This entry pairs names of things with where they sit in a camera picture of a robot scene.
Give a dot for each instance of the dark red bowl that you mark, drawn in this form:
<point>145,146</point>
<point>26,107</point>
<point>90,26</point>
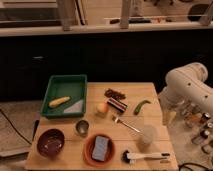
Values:
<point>50,143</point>

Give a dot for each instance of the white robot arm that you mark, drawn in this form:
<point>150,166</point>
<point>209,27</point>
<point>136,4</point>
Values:
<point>186,83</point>

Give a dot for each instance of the orange plate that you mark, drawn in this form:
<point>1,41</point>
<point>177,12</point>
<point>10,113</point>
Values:
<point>88,148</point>

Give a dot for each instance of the grey triangular wedge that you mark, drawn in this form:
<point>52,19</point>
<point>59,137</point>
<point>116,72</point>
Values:
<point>75,108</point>

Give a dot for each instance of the yellow corn cob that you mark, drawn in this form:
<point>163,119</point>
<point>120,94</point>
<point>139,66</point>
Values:
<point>56,102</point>

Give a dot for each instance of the green pepper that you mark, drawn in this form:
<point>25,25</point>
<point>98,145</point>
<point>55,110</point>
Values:
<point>140,105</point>

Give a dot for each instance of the black striped box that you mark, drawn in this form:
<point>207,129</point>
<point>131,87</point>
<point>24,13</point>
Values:
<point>117,104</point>

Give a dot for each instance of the green plastic tray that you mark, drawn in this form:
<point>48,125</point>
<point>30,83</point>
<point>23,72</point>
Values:
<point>74,86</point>

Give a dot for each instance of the bunch of dark grapes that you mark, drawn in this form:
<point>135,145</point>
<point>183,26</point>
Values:
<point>110,93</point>

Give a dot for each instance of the small metal cup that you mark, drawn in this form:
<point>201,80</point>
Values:
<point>82,128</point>

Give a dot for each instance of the metal fork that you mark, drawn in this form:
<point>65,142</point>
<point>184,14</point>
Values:
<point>118,120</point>

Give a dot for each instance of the yellow orange fruit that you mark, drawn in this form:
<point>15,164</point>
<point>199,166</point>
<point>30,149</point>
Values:
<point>102,108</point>

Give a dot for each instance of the translucent plastic cup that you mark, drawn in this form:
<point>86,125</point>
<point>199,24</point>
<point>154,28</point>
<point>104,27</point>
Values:
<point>148,135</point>

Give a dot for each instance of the blue sponge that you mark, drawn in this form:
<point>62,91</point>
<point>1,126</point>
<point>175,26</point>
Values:
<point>100,148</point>

